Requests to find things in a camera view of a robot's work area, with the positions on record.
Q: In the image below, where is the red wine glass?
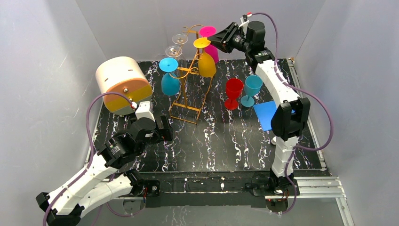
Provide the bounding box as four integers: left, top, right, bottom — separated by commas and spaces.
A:
224, 78, 244, 111

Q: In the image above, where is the yellow wine glass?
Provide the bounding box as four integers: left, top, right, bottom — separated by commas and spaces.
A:
193, 37, 216, 78

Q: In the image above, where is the small white rectangular device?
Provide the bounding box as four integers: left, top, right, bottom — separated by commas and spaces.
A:
271, 137, 277, 145

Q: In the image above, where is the cream orange yellow cylinder box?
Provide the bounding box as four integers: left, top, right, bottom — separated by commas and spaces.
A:
95, 56, 152, 115

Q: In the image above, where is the magenta wine glass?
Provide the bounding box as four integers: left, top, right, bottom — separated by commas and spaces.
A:
199, 26, 219, 64

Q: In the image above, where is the light blue wine glass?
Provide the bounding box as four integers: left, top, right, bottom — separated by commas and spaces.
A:
240, 75, 263, 107
159, 57, 180, 96

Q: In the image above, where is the clear wine glass front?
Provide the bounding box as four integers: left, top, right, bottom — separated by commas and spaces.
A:
165, 45, 183, 58

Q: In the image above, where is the clear wine glass rear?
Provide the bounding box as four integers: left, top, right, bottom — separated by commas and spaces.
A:
172, 33, 188, 45

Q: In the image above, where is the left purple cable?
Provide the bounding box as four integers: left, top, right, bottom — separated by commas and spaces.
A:
42, 92, 139, 226

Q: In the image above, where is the gold wire wine glass rack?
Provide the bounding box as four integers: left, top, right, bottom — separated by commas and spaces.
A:
169, 24, 214, 125

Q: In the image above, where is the clear wine glass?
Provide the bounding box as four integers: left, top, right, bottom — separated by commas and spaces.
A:
165, 45, 183, 58
172, 33, 188, 45

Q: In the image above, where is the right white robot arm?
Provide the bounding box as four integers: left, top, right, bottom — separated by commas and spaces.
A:
208, 21, 311, 192

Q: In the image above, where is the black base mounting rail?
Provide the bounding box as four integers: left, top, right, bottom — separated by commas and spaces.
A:
111, 169, 347, 209

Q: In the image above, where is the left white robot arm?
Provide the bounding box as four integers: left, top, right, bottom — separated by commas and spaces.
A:
36, 115, 173, 226

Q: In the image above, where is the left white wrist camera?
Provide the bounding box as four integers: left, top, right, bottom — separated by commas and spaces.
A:
135, 101, 155, 121

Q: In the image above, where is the blue flat sheet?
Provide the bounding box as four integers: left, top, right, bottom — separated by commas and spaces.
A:
253, 100, 278, 131

